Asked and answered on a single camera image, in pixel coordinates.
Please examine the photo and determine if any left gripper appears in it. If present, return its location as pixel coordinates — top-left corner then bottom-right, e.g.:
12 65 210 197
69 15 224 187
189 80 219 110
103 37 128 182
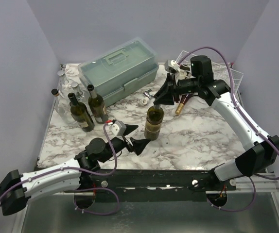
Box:
101 124 151 164

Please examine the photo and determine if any green bottle silver foil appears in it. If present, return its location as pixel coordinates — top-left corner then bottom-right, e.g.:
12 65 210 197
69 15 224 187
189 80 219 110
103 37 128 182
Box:
144 105 164 141

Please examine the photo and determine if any dark green bottle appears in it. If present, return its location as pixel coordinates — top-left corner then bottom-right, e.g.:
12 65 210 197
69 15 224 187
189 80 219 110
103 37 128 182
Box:
87 84 108 124

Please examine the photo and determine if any green bottle black neck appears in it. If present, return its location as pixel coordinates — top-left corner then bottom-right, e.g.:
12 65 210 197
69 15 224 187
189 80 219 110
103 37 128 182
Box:
68 93 95 132

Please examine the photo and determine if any clear bottle white label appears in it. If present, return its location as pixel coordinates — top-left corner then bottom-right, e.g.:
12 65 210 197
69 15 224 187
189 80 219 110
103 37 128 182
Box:
51 88 76 126

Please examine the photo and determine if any clear bottle silver cap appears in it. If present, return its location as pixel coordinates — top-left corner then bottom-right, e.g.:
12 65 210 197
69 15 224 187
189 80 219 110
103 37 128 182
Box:
71 82 86 102

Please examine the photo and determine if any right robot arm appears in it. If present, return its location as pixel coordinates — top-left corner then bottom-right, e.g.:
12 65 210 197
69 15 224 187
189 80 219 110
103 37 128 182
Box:
154 55 279 190

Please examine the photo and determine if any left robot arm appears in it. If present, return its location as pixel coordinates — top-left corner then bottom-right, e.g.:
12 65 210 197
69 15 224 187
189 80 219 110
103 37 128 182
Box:
0 120 151 216

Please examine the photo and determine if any chrome white bottle stopper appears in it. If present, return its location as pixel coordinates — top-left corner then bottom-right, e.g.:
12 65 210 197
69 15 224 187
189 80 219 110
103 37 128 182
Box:
139 89 154 106

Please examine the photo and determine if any red wine bottle gold foil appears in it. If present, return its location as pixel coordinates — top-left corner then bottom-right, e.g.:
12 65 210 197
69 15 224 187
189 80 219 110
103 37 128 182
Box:
175 94 193 116

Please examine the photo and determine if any green plastic toolbox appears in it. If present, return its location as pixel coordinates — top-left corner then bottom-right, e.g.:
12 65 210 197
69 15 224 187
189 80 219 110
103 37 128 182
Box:
78 38 158 107

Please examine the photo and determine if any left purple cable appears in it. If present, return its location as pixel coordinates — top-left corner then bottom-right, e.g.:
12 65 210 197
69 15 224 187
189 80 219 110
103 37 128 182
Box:
0 123 121 216

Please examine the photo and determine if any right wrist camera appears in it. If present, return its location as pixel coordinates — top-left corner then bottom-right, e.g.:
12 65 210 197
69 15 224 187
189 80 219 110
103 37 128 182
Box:
164 60 182 79

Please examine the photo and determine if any white wire wine rack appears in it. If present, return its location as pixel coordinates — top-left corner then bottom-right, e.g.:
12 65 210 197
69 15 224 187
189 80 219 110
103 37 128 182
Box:
176 50 244 99

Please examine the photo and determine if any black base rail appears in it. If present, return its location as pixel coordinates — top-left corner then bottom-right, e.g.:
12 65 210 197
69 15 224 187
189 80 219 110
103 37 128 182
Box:
78 169 236 202

